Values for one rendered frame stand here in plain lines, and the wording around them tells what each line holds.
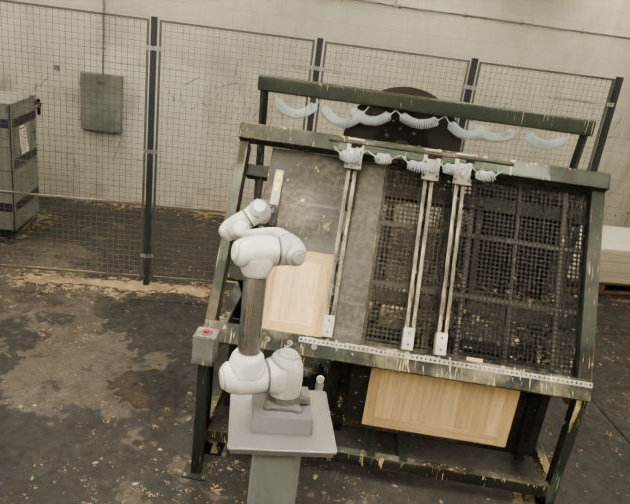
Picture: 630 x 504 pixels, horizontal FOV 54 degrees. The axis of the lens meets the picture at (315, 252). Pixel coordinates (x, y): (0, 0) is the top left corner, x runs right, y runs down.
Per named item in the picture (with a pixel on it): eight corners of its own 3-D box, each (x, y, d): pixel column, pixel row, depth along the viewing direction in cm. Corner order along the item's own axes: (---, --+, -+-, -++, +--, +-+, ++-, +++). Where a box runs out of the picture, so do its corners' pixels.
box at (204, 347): (190, 365, 335) (192, 335, 328) (196, 354, 346) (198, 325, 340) (212, 368, 334) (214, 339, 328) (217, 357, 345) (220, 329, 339)
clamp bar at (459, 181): (429, 354, 352) (436, 352, 328) (452, 158, 374) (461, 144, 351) (446, 356, 351) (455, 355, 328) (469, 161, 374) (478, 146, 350)
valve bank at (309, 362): (235, 394, 345) (239, 357, 337) (241, 381, 358) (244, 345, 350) (323, 409, 342) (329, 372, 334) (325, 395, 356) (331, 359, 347)
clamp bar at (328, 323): (317, 336, 355) (317, 333, 331) (347, 143, 378) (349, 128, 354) (335, 339, 354) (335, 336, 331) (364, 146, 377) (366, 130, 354)
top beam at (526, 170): (240, 142, 379) (237, 136, 369) (243, 127, 381) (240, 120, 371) (602, 194, 368) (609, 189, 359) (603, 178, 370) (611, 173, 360)
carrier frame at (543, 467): (194, 452, 381) (202, 333, 352) (241, 345, 510) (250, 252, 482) (552, 512, 370) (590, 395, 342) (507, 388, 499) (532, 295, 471)
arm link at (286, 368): (305, 399, 292) (311, 359, 284) (268, 402, 285) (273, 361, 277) (294, 380, 306) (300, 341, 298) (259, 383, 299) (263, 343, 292)
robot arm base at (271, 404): (309, 415, 290) (311, 405, 288) (262, 410, 289) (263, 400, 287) (309, 393, 307) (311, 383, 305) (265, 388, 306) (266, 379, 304)
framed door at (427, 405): (361, 421, 390) (361, 423, 388) (375, 345, 371) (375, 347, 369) (504, 445, 385) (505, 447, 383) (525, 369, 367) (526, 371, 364)
